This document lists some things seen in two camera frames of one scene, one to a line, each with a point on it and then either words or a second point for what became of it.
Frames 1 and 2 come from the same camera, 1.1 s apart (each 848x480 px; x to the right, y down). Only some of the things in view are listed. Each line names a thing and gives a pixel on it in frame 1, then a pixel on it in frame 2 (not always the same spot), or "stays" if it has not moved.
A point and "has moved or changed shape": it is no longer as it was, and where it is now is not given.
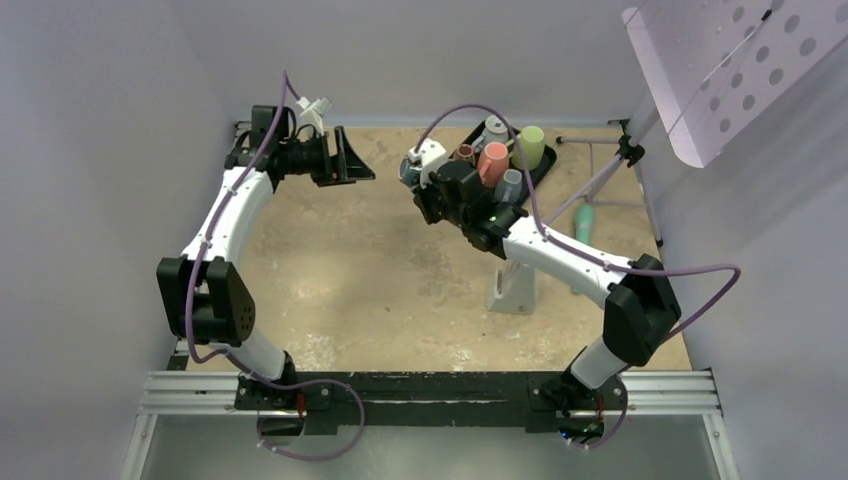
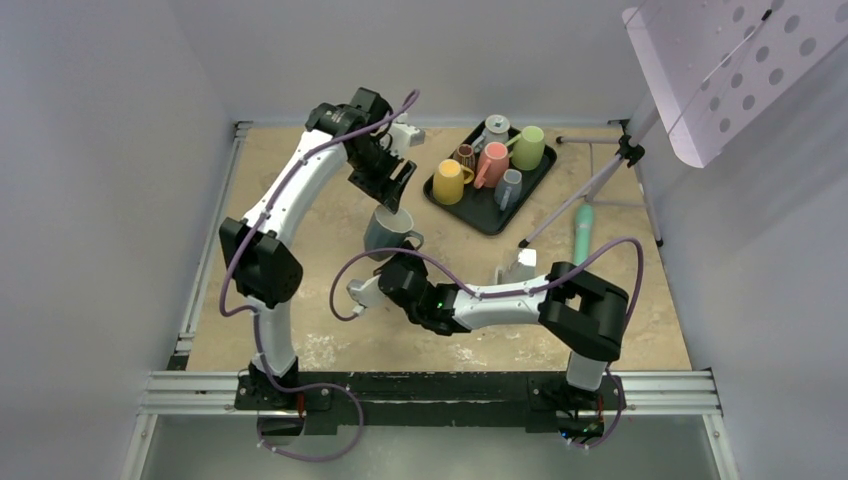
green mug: (532, 142) stays
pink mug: (493, 162) stays
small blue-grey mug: (508, 190) stays
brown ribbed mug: (465, 150) stays
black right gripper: (421, 200) to (409, 260)
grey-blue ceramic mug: (409, 173) has moved or changed shape
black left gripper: (350, 167) to (377, 187)
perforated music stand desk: (717, 66) stays
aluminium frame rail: (669, 393) stays
